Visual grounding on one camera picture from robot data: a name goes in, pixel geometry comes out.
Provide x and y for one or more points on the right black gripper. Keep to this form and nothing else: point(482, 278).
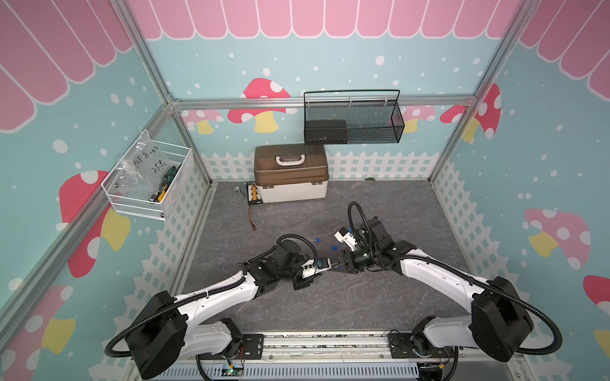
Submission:
point(347, 258)

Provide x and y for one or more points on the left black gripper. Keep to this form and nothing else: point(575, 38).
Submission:
point(302, 283)

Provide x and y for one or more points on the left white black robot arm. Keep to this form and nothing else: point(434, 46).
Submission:
point(173, 327)

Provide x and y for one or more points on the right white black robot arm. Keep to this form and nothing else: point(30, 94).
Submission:
point(497, 320)

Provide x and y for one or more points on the black yellow battery charger board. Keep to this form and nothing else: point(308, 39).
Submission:
point(253, 195)

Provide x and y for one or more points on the brown lid storage toolbox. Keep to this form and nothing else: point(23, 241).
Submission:
point(291, 172)

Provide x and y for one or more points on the black box in mesh basket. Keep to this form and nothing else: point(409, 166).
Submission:
point(325, 132)

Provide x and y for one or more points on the green yellow tool in basket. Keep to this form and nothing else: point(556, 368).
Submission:
point(165, 184)

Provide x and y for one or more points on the clear plastic labelled bag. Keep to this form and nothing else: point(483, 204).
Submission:
point(142, 167)

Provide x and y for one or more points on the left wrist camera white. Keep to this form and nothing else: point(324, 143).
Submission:
point(308, 270)

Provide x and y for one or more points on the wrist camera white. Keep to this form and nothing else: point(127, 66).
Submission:
point(308, 270)
point(346, 237)

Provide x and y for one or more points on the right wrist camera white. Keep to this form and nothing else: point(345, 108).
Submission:
point(346, 237)

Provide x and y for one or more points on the black mesh wall basket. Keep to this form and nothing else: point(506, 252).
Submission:
point(372, 116)

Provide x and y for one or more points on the white wire wall basket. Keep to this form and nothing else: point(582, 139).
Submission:
point(138, 204)

